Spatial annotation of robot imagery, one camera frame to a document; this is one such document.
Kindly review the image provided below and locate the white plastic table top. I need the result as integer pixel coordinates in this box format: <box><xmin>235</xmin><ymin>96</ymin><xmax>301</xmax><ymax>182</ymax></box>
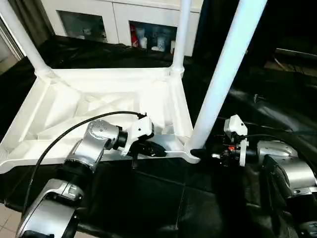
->
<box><xmin>0</xmin><ymin>66</ymin><xmax>203</xmax><ymax>175</ymax></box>

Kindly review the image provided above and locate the black mat cloth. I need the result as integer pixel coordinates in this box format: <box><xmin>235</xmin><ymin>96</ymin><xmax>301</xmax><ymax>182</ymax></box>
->
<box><xmin>0</xmin><ymin>34</ymin><xmax>317</xmax><ymax>238</ymax></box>

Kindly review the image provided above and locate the long black rod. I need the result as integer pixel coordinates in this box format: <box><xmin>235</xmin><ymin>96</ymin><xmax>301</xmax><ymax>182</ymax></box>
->
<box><xmin>274</xmin><ymin>48</ymin><xmax>317</xmax><ymax>60</ymax></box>

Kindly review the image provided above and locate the white display cabinet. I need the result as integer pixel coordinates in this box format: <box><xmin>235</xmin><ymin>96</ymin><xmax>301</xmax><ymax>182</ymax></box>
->
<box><xmin>41</xmin><ymin>0</ymin><xmax>202</xmax><ymax>57</ymax></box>

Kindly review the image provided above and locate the dark tall cabinet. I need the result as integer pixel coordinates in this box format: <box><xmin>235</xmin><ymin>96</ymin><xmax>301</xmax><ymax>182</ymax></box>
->
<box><xmin>193</xmin><ymin>0</ymin><xmax>317</xmax><ymax>70</ymax></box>

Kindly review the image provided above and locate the grey curtain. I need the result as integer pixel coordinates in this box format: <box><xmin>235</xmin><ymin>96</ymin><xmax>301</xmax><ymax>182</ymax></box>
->
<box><xmin>9</xmin><ymin>0</ymin><xmax>54</xmax><ymax>48</ymax></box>

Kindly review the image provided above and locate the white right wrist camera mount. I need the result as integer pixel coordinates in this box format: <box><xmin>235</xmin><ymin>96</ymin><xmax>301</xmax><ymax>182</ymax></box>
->
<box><xmin>223</xmin><ymin>114</ymin><xmax>249</xmax><ymax>167</ymax></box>

